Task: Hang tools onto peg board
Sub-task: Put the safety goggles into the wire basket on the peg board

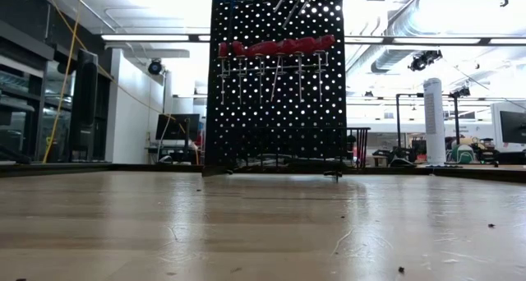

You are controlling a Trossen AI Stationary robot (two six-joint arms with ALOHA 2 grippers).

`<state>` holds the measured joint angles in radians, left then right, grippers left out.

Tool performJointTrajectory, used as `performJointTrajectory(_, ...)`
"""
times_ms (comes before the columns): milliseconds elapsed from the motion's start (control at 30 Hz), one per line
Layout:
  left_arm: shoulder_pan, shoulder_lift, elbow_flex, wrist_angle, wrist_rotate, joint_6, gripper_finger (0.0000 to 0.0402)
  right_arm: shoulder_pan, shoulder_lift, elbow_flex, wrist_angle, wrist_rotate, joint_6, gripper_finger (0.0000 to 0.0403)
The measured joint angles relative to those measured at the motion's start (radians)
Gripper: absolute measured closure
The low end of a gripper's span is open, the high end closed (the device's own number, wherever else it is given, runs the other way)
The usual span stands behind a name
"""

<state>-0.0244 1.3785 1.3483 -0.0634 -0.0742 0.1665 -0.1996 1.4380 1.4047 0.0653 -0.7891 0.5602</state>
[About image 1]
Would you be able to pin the black round wall lamp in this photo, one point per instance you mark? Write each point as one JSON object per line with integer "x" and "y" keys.
{"x": 155, "y": 66}

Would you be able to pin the black perforated pegboard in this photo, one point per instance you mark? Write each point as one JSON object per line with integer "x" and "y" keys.
{"x": 279, "y": 116}

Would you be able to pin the black pole stand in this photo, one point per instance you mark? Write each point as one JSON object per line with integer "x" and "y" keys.
{"x": 398, "y": 121}

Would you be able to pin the black ceiling spotlight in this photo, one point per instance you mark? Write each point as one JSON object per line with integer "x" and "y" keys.
{"x": 423, "y": 60}

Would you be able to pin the black upright post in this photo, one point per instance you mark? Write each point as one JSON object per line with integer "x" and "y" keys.
{"x": 84, "y": 108}

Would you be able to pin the black metal table frame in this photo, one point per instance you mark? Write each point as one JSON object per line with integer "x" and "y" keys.
{"x": 493, "y": 172}

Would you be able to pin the green white ball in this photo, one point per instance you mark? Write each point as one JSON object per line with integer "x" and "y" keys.
{"x": 462, "y": 154}

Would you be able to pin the white tower fan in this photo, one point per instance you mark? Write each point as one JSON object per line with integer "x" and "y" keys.
{"x": 434, "y": 121}

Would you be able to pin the black tripod light stand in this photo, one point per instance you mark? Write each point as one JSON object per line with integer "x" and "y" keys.
{"x": 456, "y": 116}

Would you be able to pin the black monitor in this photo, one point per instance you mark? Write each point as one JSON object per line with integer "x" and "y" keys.
{"x": 176, "y": 127}
{"x": 513, "y": 127}

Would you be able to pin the dark storage shelf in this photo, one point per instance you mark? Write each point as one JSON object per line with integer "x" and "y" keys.
{"x": 20, "y": 88}

